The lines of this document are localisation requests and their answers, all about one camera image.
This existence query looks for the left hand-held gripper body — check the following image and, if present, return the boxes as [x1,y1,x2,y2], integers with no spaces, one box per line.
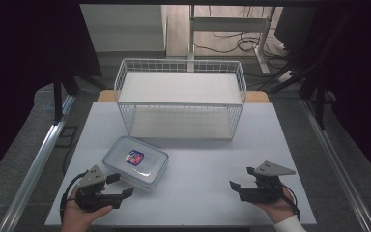
[73,164,111,214]

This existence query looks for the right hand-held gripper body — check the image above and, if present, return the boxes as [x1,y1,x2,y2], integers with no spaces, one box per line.
[251,159,298,204]

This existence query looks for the clear plastic lidded container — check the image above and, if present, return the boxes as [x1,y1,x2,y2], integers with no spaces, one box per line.
[101,135,170,192]

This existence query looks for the white wire basket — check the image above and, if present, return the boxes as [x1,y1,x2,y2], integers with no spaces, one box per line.
[113,57,248,141]

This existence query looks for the person's right hand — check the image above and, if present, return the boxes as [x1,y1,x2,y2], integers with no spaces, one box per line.
[253,187,300,224]

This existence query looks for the person's left hand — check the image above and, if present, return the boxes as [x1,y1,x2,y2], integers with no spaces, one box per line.
[60,188,114,232]

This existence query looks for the black metal stand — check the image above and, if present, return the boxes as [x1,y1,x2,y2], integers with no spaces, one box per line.
[51,61,80,126]
[299,73,328,131]

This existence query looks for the white power strip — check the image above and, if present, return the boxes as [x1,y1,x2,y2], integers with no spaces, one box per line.
[277,70,295,84]

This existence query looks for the dark curtain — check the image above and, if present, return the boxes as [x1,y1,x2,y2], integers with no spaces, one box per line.
[0,0,103,188]
[298,5,371,189]

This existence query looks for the white cabinet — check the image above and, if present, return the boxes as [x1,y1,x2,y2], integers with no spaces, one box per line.
[79,3,168,60]

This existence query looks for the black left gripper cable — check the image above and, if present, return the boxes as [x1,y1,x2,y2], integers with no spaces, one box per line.
[59,171,89,224]

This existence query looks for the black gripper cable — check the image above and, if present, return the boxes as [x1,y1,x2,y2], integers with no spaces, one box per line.
[281,183,301,222]
[59,171,89,224]

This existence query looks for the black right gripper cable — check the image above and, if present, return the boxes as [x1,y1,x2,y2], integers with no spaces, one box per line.
[281,183,301,222]

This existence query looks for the aluminium rail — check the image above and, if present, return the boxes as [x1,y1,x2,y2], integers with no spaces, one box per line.
[300,98,371,232]
[0,94,75,232]

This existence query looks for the black floor cables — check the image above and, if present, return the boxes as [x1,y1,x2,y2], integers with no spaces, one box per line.
[193,5,293,56]

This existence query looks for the white desk frame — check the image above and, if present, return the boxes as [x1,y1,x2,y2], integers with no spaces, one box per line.
[187,4,277,75]

